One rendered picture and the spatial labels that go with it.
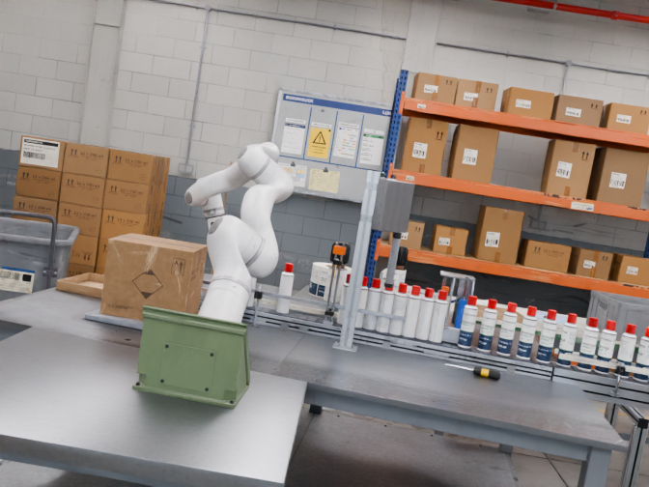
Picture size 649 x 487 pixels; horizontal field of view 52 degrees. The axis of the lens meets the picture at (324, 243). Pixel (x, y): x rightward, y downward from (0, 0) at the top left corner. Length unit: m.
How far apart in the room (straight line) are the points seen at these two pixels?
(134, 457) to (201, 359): 0.38
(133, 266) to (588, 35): 5.88
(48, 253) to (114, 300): 2.05
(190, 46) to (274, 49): 0.87
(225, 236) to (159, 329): 0.36
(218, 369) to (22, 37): 6.45
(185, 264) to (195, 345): 0.65
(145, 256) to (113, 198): 3.44
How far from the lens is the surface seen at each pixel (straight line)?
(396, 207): 2.46
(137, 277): 2.40
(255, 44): 7.14
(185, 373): 1.76
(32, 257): 4.47
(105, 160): 5.81
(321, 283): 3.14
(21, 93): 7.82
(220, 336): 1.72
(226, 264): 1.92
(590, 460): 2.17
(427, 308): 2.60
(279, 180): 2.29
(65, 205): 5.92
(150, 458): 1.46
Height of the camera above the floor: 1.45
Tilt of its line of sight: 6 degrees down
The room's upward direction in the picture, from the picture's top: 9 degrees clockwise
